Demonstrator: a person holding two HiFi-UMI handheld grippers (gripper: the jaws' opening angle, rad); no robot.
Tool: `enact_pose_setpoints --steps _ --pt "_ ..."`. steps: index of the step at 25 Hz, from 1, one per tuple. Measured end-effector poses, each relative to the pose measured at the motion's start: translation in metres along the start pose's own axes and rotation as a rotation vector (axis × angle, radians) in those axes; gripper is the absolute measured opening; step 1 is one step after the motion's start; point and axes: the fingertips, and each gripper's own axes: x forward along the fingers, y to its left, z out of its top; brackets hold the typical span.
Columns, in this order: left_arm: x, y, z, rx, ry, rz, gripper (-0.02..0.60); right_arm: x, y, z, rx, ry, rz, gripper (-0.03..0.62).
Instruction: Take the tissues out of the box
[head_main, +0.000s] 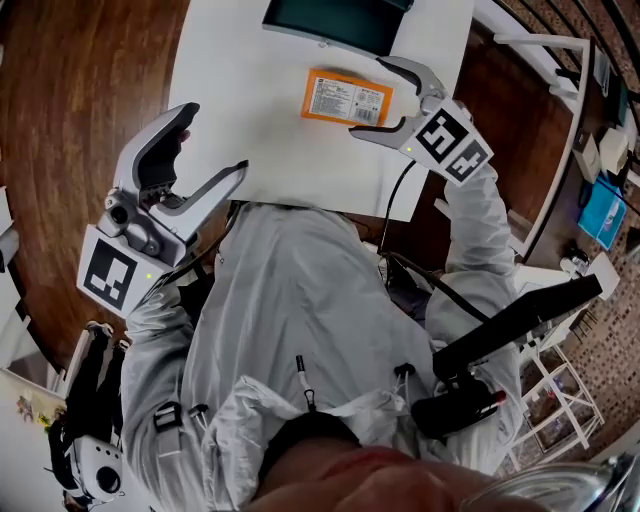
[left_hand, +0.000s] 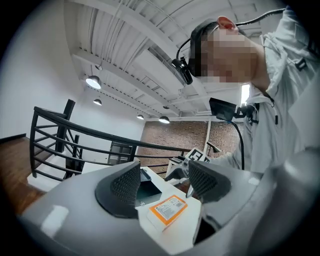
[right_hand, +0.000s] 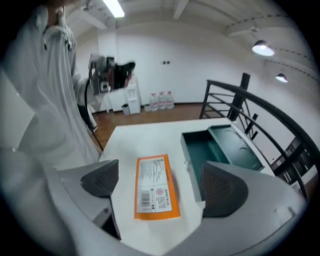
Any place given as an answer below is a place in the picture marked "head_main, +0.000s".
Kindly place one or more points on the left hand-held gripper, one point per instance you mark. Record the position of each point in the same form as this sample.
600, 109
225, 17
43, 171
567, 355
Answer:
107, 272

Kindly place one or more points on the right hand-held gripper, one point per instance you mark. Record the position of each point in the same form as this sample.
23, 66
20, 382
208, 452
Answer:
445, 137

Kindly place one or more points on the orange tissue box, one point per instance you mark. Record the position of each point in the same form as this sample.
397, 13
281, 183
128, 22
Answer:
345, 95

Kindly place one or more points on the person's right forearm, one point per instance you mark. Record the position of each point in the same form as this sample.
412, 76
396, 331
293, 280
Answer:
477, 235

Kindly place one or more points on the person's left forearm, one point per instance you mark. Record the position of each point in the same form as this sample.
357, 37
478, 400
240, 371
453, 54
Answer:
155, 340

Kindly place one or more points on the small white box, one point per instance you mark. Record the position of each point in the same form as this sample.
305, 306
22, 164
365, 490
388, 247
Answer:
586, 157
612, 147

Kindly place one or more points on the dark teal tray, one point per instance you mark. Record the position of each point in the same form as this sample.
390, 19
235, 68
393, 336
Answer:
345, 22

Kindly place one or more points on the person's grey jacket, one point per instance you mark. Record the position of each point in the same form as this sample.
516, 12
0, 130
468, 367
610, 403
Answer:
300, 300

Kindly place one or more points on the blue tissue packet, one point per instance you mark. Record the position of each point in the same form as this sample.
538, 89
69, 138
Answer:
602, 212

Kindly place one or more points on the white power adapter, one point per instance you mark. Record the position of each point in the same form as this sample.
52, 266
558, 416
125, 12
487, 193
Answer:
597, 272

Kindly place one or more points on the black clamp device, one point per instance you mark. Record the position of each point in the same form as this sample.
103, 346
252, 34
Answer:
455, 407

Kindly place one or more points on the person's face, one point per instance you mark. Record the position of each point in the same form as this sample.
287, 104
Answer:
380, 482

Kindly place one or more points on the silver headset rim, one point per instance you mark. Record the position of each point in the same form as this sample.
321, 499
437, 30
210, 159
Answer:
560, 487

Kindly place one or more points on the white frame shelf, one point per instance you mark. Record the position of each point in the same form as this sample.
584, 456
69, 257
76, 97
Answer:
560, 165

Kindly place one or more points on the black flat mount bar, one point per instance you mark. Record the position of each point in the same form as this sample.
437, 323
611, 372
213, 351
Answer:
520, 315

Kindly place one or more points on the white camera device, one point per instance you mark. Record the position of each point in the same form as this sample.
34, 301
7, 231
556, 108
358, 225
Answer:
100, 472

